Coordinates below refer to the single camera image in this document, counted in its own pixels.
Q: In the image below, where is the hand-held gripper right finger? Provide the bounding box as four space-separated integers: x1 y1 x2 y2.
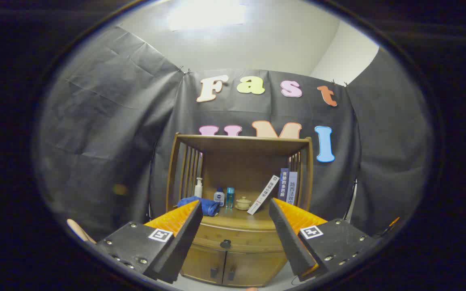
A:
269 197 377 282

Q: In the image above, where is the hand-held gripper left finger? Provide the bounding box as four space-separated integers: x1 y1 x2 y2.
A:
95 200 204 284

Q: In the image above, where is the wooden cabinet door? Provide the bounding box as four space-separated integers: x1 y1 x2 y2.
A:
223 251 288 288
180 245 227 285

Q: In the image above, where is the wooden countertop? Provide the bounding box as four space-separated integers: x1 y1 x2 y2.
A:
201 204 276 232

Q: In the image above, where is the wooden cabinet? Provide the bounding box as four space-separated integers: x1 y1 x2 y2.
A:
165 133 314 288

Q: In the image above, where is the blue folded towel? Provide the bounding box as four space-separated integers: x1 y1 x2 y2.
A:
178 196 220 217

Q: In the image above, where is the light purple book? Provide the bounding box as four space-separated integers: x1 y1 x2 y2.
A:
286 171 298 205

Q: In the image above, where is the white book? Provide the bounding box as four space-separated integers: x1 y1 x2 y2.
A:
247 175 280 215

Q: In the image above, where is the dark blue book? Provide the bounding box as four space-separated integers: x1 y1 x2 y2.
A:
277 168 290 202

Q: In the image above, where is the pale wooden piece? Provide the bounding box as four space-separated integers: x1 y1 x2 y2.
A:
66 219 97 244

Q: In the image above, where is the dark device with orange tip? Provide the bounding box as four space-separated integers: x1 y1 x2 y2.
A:
373 217 400 239

